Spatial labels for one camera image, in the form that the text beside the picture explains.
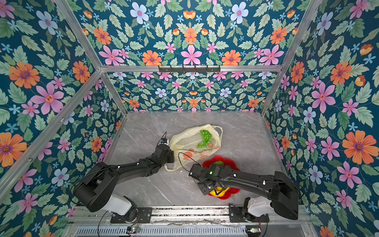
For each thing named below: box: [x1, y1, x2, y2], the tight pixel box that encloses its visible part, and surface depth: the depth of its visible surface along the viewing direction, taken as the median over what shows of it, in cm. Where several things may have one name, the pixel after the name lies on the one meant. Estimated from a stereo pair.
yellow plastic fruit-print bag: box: [164, 123, 224, 172], surface depth 96 cm
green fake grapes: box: [196, 129, 212, 149], surface depth 100 cm
